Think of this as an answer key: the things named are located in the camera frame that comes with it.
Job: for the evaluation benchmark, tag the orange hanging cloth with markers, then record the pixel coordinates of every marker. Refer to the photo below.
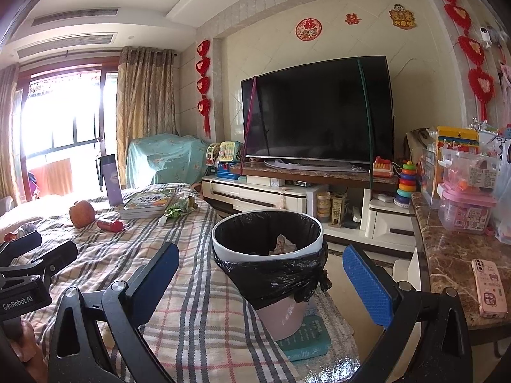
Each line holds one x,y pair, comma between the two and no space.
52,175

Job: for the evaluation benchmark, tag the teal cloth covered chair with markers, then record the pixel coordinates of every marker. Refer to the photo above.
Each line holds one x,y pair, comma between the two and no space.
167,159

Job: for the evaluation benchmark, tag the clear plastic box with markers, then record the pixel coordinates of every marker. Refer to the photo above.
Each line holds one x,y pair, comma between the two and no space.
471,169

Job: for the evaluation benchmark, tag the black flat television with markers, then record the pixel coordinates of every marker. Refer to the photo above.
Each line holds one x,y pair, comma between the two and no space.
315,111

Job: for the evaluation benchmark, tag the phone in pink case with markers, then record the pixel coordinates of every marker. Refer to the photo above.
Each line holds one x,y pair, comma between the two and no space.
489,287

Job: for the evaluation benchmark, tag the balcony window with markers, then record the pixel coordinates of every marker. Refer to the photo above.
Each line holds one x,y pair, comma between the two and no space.
64,115

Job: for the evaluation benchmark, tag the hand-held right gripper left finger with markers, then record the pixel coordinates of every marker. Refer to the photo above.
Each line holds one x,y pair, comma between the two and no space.
157,275

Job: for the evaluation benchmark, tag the round red wall decoration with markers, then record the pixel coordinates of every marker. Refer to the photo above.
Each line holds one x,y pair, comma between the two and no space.
308,29

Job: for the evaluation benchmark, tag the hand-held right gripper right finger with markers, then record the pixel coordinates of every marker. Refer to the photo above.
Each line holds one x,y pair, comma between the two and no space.
367,283

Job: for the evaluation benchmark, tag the red toy telephone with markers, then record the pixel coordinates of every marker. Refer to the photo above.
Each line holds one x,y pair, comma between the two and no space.
382,167

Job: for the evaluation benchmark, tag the yellow jar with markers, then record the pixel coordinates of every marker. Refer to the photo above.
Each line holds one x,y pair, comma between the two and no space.
323,205

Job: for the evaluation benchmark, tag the clear acrylic holder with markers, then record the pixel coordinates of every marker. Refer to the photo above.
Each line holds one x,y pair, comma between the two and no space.
431,179

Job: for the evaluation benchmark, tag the brown marble counter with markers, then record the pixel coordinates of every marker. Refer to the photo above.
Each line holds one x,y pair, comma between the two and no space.
447,263

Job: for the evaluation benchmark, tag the yellow red box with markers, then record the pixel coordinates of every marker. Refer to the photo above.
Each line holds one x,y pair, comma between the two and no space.
457,139

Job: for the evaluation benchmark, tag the green wrapper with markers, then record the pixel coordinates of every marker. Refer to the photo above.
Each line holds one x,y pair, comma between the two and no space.
181,207

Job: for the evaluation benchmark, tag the round toy with red wheel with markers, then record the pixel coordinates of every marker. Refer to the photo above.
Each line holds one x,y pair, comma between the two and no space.
212,154

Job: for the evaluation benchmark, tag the crumpled pale wrapper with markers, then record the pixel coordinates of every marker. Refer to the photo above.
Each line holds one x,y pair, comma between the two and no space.
284,244

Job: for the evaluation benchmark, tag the white plastic bag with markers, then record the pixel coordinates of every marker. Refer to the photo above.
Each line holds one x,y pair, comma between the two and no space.
504,191

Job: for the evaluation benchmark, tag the purple bottle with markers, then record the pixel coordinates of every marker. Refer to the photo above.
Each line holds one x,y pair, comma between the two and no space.
111,179

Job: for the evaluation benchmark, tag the stack of picture books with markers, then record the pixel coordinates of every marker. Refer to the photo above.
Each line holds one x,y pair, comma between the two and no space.
147,205

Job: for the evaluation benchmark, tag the person's left hand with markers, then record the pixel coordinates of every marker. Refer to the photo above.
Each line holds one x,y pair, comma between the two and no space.
34,355

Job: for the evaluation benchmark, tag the blue toy cash register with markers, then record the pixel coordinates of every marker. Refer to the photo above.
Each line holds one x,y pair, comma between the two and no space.
228,170

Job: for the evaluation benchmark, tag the pink lidded plastic box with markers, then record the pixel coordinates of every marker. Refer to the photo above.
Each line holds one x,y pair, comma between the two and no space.
467,211

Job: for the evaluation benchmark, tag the plaid blanket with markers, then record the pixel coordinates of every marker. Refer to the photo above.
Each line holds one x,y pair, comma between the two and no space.
191,247

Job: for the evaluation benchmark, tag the cartoon figure wall decoration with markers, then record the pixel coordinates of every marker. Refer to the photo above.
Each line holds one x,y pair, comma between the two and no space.
402,18

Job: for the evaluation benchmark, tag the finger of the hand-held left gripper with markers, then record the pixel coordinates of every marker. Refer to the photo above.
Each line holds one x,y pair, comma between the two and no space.
28,241
60,255

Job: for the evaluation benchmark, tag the red character wall sticker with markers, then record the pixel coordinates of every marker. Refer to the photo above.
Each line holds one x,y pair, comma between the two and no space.
351,18

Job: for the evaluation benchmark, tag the reddish orange round fruit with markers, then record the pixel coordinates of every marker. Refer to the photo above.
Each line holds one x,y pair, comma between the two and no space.
82,214

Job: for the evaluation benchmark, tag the air conditioner vent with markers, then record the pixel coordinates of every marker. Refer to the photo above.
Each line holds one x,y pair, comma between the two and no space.
64,46
76,16

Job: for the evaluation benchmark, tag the white tv cabinet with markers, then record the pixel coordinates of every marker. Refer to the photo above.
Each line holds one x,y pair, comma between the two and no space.
259,195

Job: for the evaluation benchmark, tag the yellow green toy phone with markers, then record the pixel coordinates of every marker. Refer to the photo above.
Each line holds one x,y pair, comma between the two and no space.
227,151

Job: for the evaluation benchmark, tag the red small bottle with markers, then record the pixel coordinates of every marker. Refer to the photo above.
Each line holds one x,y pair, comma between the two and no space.
109,225

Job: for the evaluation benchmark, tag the white wall camera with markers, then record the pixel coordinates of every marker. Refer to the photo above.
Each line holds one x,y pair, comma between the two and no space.
486,35

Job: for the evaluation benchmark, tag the wooden toy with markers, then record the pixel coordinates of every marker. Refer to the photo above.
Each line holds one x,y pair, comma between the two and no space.
338,209

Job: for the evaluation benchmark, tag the beige patterned curtain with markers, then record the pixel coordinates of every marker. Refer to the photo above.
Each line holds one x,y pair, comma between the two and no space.
8,135
145,115

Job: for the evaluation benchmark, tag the teal flat packet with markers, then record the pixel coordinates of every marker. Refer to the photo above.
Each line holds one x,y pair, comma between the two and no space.
307,343

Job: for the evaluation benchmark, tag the white trash bin black bag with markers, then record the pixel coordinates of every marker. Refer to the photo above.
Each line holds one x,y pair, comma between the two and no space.
279,319

